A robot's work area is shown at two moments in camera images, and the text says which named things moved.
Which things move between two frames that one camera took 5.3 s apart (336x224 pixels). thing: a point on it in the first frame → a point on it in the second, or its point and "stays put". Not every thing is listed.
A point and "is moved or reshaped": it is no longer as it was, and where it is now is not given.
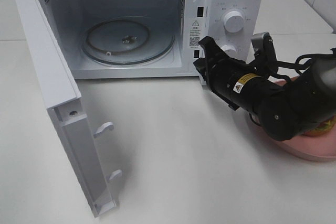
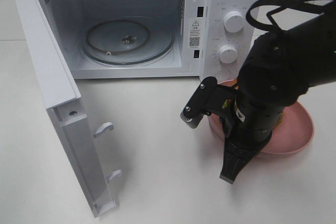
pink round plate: (321, 148) is moved or reshaped
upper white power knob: (233, 21) stays put
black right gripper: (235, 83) → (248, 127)
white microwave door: (62, 98) stays put
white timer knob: (229, 49) stays put
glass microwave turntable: (128, 41) stays put
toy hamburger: (322, 128) is moved or reshaped
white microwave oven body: (147, 25) stays put
